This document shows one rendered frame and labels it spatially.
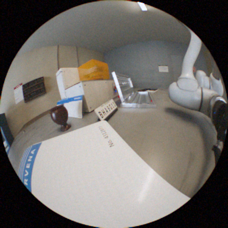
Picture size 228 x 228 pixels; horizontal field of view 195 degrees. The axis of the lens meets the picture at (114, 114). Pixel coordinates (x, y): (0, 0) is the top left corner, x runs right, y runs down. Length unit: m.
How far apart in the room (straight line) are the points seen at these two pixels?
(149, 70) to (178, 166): 2.76
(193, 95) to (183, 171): 0.24
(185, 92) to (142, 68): 2.59
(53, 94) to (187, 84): 2.13
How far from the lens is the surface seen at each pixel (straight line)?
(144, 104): 0.38
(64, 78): 0.61
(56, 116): 0.30
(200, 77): 0.83
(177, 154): 0.19
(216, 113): 0.23
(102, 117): 0.26
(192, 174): 0.19
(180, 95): 0.31
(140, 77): 2.80
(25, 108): 2.05
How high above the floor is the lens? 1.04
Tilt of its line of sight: 24 degrees down
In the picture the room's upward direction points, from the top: 10 degrees counter-clockwise
